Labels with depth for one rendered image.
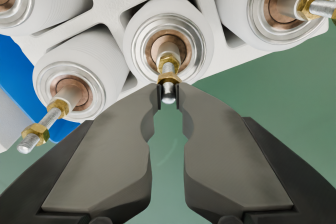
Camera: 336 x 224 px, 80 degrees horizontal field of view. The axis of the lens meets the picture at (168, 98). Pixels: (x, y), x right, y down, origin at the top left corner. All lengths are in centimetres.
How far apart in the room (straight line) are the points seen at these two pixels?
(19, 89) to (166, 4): 37
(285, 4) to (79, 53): 20
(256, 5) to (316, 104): 48
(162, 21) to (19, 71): 38
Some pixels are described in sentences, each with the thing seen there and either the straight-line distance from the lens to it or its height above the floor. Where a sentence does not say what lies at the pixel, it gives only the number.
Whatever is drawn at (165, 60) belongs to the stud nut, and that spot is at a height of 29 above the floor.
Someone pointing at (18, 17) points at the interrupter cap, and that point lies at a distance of 24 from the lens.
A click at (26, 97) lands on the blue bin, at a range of 50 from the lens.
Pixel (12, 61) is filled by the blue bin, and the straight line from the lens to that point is 52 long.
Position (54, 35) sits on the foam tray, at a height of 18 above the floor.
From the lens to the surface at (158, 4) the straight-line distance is 21.
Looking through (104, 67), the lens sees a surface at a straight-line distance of 23.
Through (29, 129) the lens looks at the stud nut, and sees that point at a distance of 19.
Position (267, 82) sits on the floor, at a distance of 55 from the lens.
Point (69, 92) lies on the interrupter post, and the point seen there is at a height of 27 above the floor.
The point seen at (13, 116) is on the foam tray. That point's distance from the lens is 51.
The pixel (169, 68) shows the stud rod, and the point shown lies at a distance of 16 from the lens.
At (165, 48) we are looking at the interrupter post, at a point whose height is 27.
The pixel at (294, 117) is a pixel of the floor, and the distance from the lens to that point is 65.
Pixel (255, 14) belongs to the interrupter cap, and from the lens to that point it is 21.
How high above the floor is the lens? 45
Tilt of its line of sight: 60 degrees down
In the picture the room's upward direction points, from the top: 179 degrees counter-clockwise
